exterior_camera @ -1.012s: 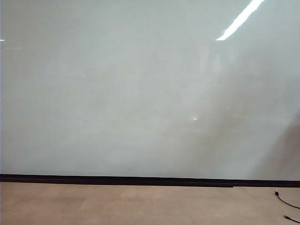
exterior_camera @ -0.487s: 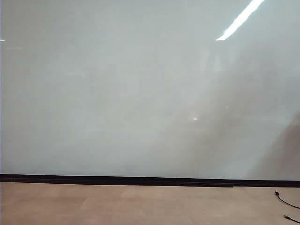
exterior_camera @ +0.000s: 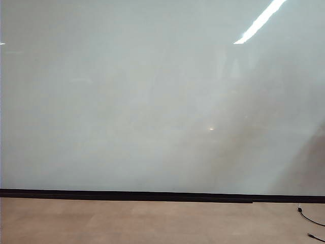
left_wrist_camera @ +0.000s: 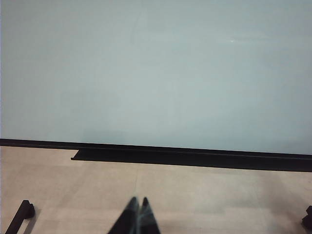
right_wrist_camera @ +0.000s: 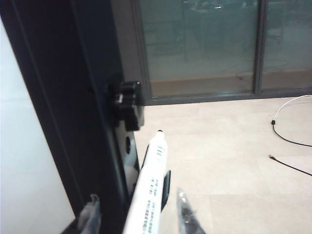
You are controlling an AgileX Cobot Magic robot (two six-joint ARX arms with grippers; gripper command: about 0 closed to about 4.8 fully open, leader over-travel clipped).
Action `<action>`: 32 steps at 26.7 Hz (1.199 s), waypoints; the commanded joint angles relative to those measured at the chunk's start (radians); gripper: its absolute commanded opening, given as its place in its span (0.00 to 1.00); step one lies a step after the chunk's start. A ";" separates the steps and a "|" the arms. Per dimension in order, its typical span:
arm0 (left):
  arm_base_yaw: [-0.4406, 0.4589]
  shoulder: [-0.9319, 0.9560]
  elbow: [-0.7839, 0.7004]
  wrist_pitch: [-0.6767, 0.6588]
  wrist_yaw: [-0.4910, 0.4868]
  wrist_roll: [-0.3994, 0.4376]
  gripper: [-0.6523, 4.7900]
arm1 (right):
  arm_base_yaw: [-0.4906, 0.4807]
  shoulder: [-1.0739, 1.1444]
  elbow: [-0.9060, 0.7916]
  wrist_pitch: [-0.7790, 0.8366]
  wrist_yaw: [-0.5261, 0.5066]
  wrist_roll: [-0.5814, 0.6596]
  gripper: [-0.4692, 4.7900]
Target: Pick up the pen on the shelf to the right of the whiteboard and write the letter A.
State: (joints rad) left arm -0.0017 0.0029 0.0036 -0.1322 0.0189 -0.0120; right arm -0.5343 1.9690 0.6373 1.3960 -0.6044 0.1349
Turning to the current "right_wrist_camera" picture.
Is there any whiteboard with black frame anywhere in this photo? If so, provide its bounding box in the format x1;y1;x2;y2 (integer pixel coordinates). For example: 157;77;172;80
0;0;127;234

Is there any white cable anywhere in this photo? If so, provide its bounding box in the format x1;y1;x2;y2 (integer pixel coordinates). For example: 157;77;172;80
274;94;312;120

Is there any glass partition with dark frame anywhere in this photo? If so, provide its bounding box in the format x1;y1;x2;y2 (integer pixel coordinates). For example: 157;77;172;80
133;0;312;106

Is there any black bracket with round hole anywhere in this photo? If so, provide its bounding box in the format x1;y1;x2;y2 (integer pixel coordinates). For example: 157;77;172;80
114;105;145;195

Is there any black adjustment knob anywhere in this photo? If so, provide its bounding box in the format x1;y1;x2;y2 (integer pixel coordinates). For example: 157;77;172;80
105;80;142;108

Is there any black cable with round connector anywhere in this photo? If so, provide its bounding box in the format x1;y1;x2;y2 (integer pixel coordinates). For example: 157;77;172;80
270;118;312;147

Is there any white whiteboard marker pen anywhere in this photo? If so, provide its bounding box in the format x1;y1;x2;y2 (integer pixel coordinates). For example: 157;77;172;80
122;130;169;234

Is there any black cable with thin plug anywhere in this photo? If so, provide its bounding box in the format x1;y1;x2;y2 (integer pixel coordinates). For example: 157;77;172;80
268;154;312;176

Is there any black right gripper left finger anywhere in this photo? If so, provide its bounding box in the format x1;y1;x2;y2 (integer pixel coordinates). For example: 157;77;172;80
77;194;102;234

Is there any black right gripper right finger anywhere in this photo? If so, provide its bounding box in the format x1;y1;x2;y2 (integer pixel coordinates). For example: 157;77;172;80
175;186;206;234

